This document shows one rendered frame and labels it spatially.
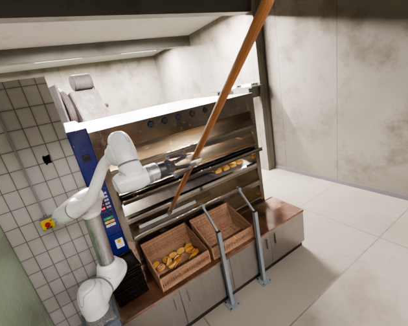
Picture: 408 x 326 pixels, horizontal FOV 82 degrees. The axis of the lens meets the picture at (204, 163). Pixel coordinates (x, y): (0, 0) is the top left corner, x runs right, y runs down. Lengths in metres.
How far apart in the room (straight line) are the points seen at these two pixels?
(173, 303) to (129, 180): 1.70
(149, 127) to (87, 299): 1.50
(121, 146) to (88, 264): 1.77
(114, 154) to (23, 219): 1.47
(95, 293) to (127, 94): 9.02
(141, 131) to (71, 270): 1.46
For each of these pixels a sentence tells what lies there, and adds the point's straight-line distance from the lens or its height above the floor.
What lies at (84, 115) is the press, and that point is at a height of 2.13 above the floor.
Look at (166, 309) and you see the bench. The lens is 2.58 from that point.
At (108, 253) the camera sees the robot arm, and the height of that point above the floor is 1.37.
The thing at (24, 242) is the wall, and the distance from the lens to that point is 2.55.
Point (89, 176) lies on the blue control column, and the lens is 2.33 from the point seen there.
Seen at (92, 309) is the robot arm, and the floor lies 1.15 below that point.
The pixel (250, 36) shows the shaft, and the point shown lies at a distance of 0.73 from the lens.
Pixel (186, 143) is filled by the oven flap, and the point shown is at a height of 1.75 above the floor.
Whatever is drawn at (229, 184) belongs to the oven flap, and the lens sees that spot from 3.03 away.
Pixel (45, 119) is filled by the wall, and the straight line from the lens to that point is 2.29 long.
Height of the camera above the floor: 2.32
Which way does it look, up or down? 18 degrees down
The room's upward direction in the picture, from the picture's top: 11 degrees counter-clockwise
